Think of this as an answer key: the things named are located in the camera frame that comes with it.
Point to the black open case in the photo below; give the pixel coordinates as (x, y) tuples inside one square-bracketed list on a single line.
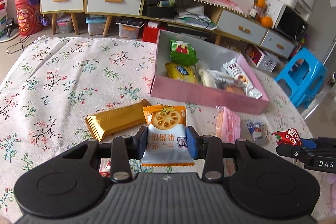
[(160, 8)]

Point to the green chip bag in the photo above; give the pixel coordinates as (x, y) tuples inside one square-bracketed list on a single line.
[(182, 53)]

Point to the yellow cracker packet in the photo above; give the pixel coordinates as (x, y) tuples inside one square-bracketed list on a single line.
[(181, 73)]

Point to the orange white biscuit packet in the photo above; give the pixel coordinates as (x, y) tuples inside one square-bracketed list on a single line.
[(166, 137)]

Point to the white chocolate roll packet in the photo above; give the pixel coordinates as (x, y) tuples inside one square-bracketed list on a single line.
[(236, 71)]

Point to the clear wrapped bread stick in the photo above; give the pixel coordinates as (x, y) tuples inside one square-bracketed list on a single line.
[(205, 77)]

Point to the wooden TV cabinet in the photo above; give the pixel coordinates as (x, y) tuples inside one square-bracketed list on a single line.
[(220, 17)]

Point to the clear bin blue lid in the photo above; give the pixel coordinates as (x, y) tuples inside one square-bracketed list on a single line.
[(96, 24)]

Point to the lower orange fruit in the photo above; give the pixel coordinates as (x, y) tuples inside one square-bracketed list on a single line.
[(267, 21)]

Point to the gold wrapped biscuit bar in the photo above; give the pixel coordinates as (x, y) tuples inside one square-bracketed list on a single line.
[(110, 122)]

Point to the pink wafer packet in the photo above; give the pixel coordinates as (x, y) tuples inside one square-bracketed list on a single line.
[(227, 126)]

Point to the upper orange fruit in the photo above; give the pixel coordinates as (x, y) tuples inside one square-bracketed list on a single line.
[(260, 3)]

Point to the red shoe box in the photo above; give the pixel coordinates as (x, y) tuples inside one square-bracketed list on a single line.
[(150, 31)]

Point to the red paper bag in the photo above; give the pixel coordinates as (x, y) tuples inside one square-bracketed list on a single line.
[(29, 17)]

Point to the floral tablecloth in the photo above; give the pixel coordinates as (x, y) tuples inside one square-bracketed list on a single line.
[(54, 171)]

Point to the pink cardboard box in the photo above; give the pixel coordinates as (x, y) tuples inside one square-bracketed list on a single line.
[(194, 71)]

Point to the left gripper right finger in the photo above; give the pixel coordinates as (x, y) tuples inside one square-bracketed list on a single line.
[(209, 148)]

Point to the white patterned box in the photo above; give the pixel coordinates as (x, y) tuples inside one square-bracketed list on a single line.
[(261, 59)]

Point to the small blue white candy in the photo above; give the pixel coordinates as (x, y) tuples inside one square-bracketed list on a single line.
[(258, 132)]

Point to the black microwave oven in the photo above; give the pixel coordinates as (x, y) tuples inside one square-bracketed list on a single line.
[(286, 21)]

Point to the blue plastic stool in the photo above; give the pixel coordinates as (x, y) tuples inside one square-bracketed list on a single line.
[(302, 77)]

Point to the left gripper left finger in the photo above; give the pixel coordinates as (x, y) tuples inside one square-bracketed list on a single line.
[(126, 148)]

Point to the clear wrapped toast biscuit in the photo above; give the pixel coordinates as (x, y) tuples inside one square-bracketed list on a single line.
[(238, 90)]

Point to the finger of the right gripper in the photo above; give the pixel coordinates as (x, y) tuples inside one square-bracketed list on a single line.
[(309, 142), (295, 151)]

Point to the orange fruit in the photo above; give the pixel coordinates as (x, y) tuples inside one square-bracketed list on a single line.
[(267, 21), (260, 3)]

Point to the red snack packet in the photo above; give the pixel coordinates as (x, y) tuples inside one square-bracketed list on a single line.
[(289, 137)]

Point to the clear bin with keyboard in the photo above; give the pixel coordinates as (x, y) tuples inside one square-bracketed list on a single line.
[(130, 27)]

